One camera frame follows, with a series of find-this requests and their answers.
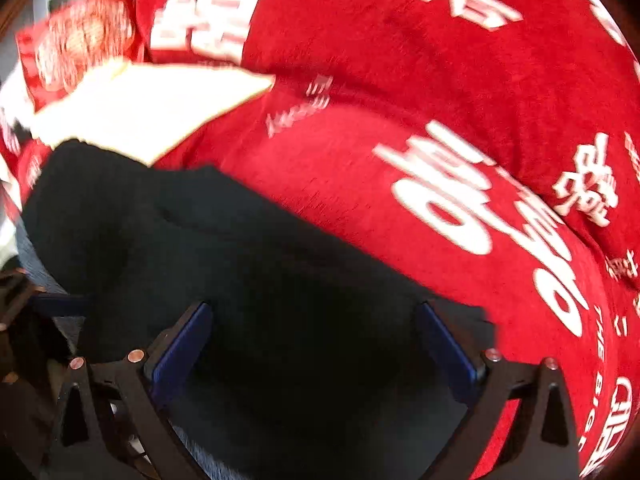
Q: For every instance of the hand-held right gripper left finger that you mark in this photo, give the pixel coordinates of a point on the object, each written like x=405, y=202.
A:
x=177, y=355

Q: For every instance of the white cloth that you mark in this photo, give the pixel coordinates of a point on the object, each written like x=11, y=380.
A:
x=150, y=110

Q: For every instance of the red printed blanket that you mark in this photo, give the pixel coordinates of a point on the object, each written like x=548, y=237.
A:
x=400, y=60

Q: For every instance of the blue-grey floral cloth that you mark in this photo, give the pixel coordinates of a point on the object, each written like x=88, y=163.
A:
x=37, y=265

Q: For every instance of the black pants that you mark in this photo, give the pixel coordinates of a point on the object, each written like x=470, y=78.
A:
x=250, y=285

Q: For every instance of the red gold-patterned pillow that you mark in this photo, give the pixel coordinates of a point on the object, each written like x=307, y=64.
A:
x=80, y=40

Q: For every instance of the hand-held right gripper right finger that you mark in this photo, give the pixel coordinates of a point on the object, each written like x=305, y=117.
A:
x=445, y=347

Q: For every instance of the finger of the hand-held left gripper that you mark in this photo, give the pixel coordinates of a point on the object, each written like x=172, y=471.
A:
x=60, y=304

